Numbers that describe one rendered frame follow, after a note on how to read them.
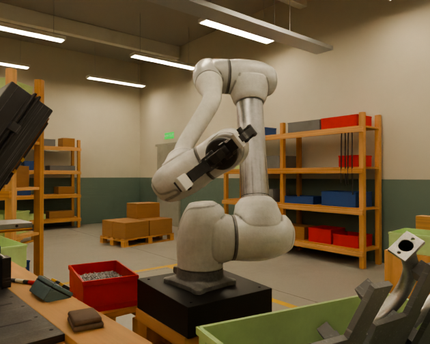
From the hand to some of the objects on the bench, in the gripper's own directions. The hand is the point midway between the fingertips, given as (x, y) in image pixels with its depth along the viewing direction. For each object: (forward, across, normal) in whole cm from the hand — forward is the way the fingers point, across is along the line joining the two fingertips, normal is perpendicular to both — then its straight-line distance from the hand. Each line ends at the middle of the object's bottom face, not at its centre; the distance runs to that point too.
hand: (208, 163), depth 75 cm
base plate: (-33, -108, -17) cm, 114 cm away
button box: (-43, -83, +6) cm, 94 cm away
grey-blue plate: (-51, -106, -14) cm, 119 cm away
